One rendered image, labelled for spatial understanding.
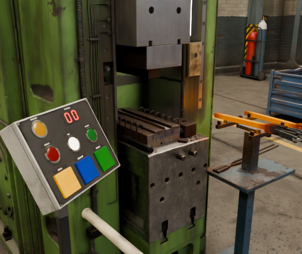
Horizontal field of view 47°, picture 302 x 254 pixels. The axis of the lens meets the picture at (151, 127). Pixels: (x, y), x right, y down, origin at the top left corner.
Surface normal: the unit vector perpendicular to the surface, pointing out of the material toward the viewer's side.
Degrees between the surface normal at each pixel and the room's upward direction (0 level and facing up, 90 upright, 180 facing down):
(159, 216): 90
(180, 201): 90
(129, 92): 90
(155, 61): 90
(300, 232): 0
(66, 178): 60
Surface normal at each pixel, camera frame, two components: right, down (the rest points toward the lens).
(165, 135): 0.63, 0.24
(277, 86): -0.82, 0.16
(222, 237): 0.00, -0.95
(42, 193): -0.43, 0.28
